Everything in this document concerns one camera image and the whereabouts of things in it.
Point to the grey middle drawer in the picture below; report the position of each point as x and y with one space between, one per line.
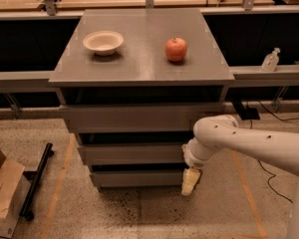
150 153

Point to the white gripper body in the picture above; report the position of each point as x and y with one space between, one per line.
191 158

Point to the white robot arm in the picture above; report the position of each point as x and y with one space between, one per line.
280 149

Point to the white paper bowl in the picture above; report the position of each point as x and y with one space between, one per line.
103 43

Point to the black metal bar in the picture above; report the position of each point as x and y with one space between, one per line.
34 177

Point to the grey upper metal rail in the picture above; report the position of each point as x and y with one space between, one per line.
73 14

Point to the black floor power box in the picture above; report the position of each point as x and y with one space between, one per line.
245 112

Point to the grey metal rail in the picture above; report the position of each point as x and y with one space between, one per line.
73 14
249 76

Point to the cardboard box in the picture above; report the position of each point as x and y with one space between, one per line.
13 190

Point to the grey bottom drawer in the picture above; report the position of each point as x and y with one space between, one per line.
136 178

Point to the red apple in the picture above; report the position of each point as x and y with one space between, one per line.
175 49

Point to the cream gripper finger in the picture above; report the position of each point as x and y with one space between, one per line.
189 180

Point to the clear sanitizer pump bottle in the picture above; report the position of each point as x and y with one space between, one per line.
271 61

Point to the grey top drawer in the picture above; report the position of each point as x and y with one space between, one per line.
136 118

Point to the grey drawer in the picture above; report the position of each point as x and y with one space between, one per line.
136 178
150 153
136 118

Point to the grey drawer cabinet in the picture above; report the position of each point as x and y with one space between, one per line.
139 73

